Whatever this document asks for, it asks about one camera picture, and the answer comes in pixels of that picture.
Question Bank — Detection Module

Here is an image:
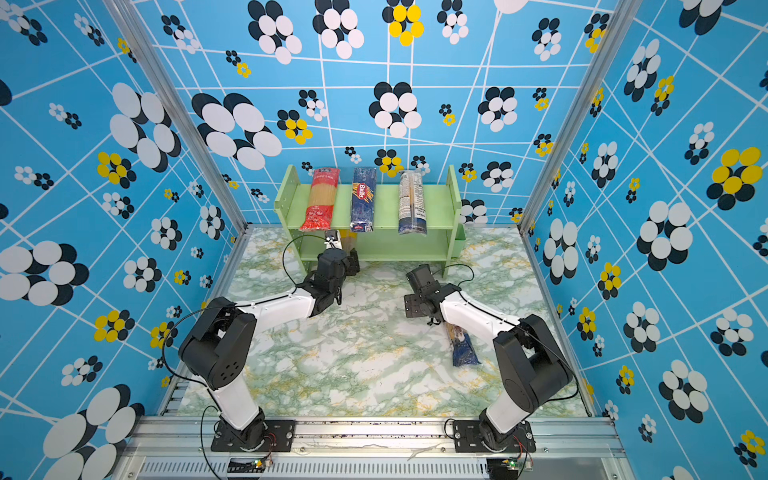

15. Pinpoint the green wooden shelf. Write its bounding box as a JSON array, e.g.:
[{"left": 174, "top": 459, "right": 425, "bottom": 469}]
[{"left": 274, "top": 164, "right": 466, "bottom": 280}]

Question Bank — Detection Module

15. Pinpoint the red spaghetti bag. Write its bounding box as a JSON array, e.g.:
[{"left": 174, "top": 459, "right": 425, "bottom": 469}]
[{"left": 299, "top": 168, "right": 340, "bottom": 232}]

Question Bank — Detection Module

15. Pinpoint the clear white label spaghetti bag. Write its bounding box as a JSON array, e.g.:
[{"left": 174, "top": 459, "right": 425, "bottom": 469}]
[{"left": 398, "top": 171, "right": 427, "bottom": 235}]

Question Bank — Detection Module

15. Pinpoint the blue clear spaghetti bag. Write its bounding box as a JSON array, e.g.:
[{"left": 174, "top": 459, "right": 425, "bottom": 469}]
[{"left": 445, "top": 323, "right": 480, "bottom": 367}]

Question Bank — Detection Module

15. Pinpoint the blue Barilla spaghetti box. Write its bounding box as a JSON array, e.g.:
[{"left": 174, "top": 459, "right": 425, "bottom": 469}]
[{"left": 350, "top": 167, "right": 377, "bottom": 233}]

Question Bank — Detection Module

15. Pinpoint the yellow spaghetti bag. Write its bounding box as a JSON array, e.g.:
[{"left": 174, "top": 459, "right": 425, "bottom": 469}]
[{"left": 338, "top": 229, "right": 357, "bottom": 252}]

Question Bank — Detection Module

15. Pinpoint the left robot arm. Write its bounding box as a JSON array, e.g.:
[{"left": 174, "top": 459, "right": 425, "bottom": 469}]
[{"left": 179, "top": 248, "right": 360, "bottom": 452}]

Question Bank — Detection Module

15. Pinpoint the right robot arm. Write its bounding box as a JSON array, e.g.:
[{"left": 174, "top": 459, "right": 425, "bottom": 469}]
[{"left": 404, "top": 264, "right": 574, "bottom": 452}]

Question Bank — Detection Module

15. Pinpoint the green cup on shelf side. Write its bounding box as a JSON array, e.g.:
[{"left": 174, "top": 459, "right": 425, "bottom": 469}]
[{"left": 451, "top": 237, "right": 466, "bottom": 258}]

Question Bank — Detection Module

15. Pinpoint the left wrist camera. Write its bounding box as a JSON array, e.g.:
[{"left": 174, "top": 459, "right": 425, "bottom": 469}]
[{"left": 324, "top": 234, "right": 343, "bottom": 250}]

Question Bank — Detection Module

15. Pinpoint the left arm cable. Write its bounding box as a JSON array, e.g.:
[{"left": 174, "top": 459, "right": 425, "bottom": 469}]
[{"left": 160, "top": 233, "right": 331, "bottom": 480}]

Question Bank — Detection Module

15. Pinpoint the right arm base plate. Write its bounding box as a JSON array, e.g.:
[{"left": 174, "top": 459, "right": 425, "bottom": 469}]
[{"left": 448, "top": 420, "right": 537, "bottom": 455}]

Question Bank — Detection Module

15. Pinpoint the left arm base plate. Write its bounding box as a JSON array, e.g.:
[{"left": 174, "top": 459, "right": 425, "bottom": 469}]
[{"left": 210, "top": 419, "right": 297, "bottom": 453}]

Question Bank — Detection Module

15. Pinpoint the aluminium front rail frame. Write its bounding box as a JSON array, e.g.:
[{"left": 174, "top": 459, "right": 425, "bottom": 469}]
[{"left": 114, "top": 417, "right": 635, "bottom": 479}]

